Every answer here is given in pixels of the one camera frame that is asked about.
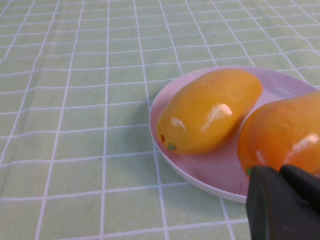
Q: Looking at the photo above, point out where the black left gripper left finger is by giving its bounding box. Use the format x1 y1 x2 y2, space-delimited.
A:
246 166 320 240

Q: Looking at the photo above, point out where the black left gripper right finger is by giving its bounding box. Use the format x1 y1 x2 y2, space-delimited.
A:
279 164 320 215

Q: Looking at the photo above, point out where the orange plastic mango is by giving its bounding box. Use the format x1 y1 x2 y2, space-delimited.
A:
237 90 320 178

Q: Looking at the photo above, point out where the yellow plastic mango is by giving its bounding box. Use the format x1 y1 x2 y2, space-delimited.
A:
156 68 264 155

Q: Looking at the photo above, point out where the pink round plastic plate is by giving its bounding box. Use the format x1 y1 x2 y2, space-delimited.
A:
149 65 320 205

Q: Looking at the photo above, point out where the green white checked tablecloth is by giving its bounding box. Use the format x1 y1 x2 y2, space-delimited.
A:
0 0 320 240

